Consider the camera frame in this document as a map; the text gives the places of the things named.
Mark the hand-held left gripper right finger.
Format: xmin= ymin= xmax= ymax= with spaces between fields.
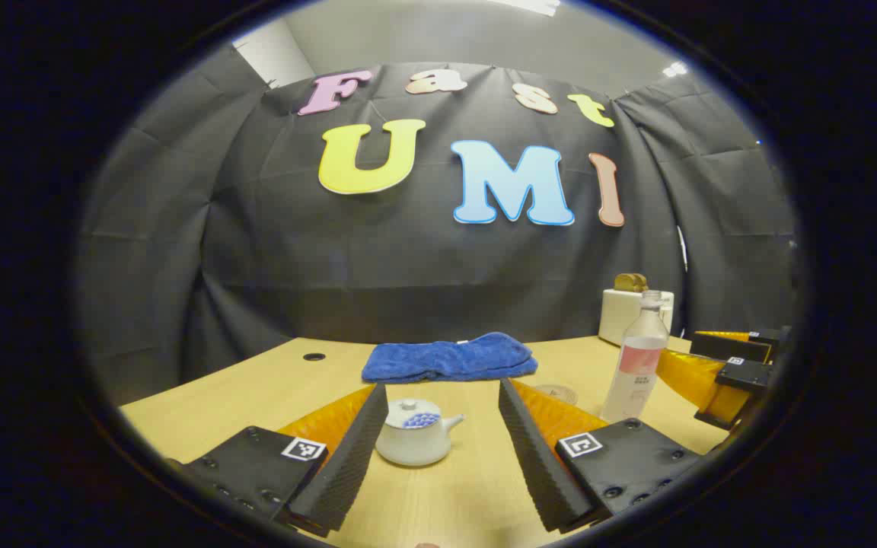
xmin=498 ymin=378 xmax=710 ymax=534

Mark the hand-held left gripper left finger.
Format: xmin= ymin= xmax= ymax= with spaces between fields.
xmin=168 ymin=383 xmax=390 ymax=539

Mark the white ceramic teacup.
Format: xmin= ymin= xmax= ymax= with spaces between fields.
xmin=375 ymin=398 xmax=466 ymax=467

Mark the white teacup lid blue pattern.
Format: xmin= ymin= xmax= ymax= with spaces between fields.
xmin=387 ymin=398 xmax=443 ymax=432

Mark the clear water bottle pink label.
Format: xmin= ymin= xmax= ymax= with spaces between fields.
xmin=600 ymin=290 xmax=671 ymax=423

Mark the white toaster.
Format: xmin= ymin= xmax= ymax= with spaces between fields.
xmin=598 ymin=288 xmax=675 ymax=347

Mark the blue towel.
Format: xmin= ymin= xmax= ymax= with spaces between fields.
xmin=361 ymin=332 xmax=539 ymax=384

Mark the black backdrop cloth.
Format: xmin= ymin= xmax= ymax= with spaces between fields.
xmin=77 ymin=46 xmax=801 ymax=408

